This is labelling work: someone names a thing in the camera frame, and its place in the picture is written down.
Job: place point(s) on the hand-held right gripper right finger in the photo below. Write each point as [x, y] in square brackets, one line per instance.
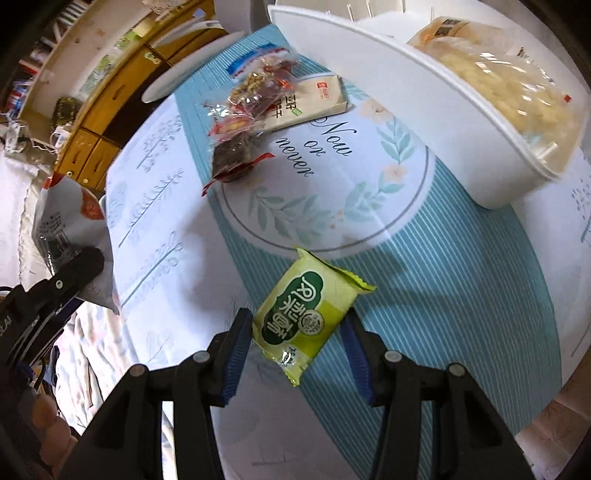
[358, 364]

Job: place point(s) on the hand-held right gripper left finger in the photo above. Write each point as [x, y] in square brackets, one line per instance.
[235, 355]

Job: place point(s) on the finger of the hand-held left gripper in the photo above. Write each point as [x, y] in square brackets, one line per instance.
[69, 277]

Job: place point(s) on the large white snack bag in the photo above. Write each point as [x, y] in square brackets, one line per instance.
[69, 217]

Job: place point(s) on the green snack packet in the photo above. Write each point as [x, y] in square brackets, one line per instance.
[304, 318]

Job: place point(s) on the blue snack packet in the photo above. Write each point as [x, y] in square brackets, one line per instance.
[244, 62]

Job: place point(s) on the white plastic storage bin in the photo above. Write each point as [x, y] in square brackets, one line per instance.
[392, 87]

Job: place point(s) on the clear bag of yellow cakes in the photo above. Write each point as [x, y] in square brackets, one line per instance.
[498, 83]

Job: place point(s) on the person's left hand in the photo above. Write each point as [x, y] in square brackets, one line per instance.
[46, 429]

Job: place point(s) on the pastel floral blanket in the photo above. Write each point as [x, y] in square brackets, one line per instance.
[97, 360]

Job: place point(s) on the white lace cloth cover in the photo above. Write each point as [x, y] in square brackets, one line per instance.
[18, 194]

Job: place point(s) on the wooden desk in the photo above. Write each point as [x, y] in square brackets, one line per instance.
[115, 92]

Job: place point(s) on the dark red snack packet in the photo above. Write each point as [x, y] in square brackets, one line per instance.
[233, 157]

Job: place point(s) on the clear red snack packet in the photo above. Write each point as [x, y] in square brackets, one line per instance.
[226, 117]

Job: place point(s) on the grey office chair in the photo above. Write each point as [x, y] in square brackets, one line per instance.
[184, 76]

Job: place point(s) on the wooden bookshelf hutch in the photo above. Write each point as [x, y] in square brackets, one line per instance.
[92, 37]

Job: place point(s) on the cream white snack packet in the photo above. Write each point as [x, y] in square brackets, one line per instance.
[314, 101]

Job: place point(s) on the clear red nut packet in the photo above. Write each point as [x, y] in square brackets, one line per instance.
[258, 83]

